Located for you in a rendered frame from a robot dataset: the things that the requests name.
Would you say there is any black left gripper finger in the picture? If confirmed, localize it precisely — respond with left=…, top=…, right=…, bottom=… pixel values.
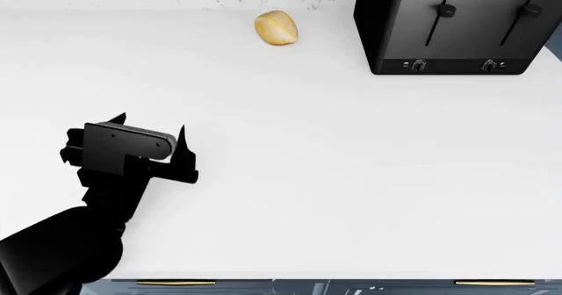
left=174, top=124, right=198, bottom=174
left=104, top=112, right=128, bottom=126

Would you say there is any dark blue cabinet front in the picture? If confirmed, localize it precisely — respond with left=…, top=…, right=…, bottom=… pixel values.
left=80, top=277, right=562, bottom=295

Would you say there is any yellow-brown potato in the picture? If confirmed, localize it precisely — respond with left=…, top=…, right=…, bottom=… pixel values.
left=254, top=9, right=299, bottom=47

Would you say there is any black steel toaster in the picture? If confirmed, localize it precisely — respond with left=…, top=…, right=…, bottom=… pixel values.
left=352, top=0, right=556, bottom=76

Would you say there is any black toaster lever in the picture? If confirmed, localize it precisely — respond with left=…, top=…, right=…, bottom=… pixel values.
left=436, top=0, right=458, bottom=19
left=517, top=0, right=544, bottom=20

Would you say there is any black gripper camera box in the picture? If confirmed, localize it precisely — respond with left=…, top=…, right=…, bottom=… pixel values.
left=82, top=121, right=178, bottom=176

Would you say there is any brass drawer handle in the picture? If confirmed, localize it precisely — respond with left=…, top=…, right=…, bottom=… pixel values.
left=453, top=279, right=537, bottom=287
left=135, top=279, right=217, bottom=287

